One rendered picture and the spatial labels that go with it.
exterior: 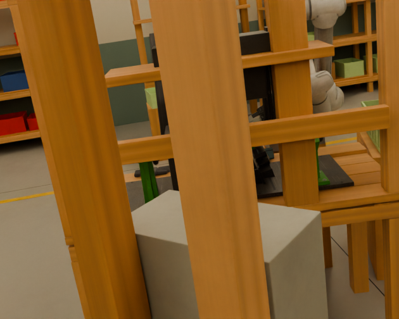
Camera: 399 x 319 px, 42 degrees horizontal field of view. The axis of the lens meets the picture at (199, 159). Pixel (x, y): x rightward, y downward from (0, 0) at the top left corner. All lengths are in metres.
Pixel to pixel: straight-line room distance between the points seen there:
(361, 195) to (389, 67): 0.55
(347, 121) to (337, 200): 0.36
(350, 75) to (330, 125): 6.07
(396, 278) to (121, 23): 6.16
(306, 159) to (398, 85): 0.46
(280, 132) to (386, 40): 0.54
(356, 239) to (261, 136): 1.22
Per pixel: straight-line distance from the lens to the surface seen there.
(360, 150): 2.88
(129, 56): 7.97
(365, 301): 3.23
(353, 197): 2.34
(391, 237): 2.46
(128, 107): 8.08
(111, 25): 7.94
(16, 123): 7.69
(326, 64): 3.08
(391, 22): 2.20
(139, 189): 2.66
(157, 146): 2.09
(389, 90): 2.24
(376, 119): 2.19
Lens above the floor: 1.81
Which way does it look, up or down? 18 degrees down
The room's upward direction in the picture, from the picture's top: 8 degrees counter-clockwise
